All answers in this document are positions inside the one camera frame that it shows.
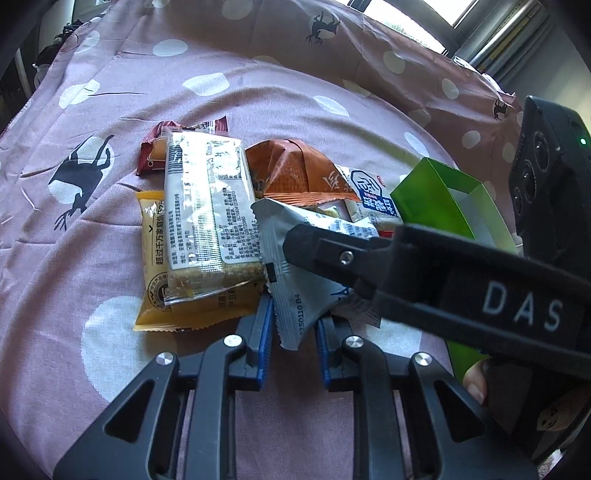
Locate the green cardboard box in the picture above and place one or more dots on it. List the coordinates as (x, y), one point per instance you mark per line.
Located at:
(425, 198)

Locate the orange brown snack packet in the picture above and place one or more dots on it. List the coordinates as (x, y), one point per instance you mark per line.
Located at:
(295, 175)

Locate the dark red snack packet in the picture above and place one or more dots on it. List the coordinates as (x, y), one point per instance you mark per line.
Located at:
(150, 157)

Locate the white packet with blue label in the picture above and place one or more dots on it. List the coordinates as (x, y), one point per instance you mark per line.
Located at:
(369, 194)

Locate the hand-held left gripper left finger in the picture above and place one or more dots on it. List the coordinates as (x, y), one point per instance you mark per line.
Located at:
(264, 341)

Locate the yellow snack packet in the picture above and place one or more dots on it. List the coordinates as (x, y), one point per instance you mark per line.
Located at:
(154, 258)

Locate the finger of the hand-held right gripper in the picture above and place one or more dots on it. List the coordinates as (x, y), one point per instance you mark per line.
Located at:
(332, 254)

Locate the dark cloth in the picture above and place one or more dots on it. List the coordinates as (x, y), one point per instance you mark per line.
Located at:
(60, 44)

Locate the white oat snack packet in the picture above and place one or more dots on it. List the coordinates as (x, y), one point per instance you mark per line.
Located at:
(295, 300)

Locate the clear sesame bar packet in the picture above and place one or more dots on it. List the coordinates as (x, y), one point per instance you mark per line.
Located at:
(207, 207)

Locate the pink polka dot blanket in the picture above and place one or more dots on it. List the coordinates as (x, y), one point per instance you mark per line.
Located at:
(46, 277)

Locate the person's right hand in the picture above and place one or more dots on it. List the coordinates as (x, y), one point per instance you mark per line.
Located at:
(478, 381)

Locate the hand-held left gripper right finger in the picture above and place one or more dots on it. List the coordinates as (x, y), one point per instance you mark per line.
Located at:
(324, 353)

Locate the window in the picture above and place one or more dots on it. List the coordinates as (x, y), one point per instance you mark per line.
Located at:
(406, 14)

